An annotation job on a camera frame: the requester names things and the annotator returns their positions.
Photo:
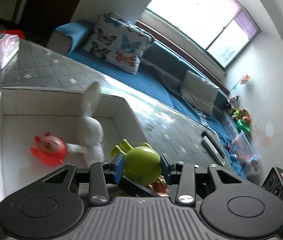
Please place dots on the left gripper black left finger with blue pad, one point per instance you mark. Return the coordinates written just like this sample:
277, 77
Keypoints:
102, 174

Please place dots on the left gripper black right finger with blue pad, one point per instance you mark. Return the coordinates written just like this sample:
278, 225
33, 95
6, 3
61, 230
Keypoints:
183, 175

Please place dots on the green alien toy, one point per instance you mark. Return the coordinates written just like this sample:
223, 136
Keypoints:
142, 165

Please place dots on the red round pig toy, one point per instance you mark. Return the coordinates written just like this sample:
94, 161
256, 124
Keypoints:
50, 150

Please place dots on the grey quilted star tablecloth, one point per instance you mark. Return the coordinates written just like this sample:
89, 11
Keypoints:
167, 129

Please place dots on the grey remote control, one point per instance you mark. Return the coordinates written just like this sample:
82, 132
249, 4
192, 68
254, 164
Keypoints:
213, 148

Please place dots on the white rabbit figurine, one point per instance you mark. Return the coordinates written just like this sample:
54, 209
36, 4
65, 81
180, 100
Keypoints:
90, 131

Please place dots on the clear plastic toy bin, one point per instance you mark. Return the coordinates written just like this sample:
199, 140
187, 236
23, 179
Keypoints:
243, 154

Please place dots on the pile of stuffed toys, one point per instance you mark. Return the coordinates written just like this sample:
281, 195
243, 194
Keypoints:
240, 116

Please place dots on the white cushion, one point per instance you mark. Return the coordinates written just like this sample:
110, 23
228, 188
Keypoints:
199, 92

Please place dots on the blue sofa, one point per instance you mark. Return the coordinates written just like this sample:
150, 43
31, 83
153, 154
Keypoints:
160, 75

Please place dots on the white cardboard storage box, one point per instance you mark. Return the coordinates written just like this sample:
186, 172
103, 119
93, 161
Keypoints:
26, 112

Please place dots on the butterfly print pillow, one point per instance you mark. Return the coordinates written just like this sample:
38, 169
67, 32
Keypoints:
118, 42

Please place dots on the pink tissue pack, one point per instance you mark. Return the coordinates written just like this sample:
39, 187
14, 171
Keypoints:
9, 46

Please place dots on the window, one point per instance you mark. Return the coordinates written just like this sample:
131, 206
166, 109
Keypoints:
213, 31

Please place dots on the wall flower decoration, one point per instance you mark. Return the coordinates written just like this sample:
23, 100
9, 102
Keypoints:
242, 81

